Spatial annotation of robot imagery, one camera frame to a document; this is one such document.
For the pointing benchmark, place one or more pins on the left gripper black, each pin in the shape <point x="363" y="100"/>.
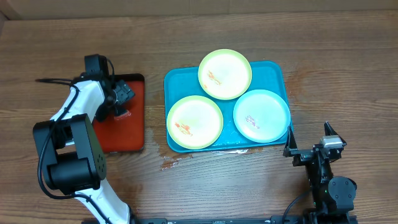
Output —
<point x="124" y="91"/>

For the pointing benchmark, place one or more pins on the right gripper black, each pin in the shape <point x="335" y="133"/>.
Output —
<point x="301" y="155"/>

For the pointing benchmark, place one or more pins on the green-rimmed plate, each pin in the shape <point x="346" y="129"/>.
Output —
<point x="224" y="74"/>
<point x="194" y="122"/>

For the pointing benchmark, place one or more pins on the orange sponge with black scourer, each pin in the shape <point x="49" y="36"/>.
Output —
<point x="121" y="116"/>

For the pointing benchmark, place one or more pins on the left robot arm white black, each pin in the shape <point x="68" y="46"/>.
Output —
<point x="71" y="161"/>

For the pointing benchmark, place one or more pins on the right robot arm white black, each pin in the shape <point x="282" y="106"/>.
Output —
<point x="333" y="196"/>

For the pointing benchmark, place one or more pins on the red tray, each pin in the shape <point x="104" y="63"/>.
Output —
<point x="126" y="135"/>

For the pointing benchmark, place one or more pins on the teal tray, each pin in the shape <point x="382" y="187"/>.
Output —
<point x="266" y="75"/>

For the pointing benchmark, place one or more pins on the light blue plate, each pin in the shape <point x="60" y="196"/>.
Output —
<point x="261" y="116"/>

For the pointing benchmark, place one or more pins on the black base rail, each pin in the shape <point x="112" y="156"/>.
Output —
<point x="275" y="219"/>

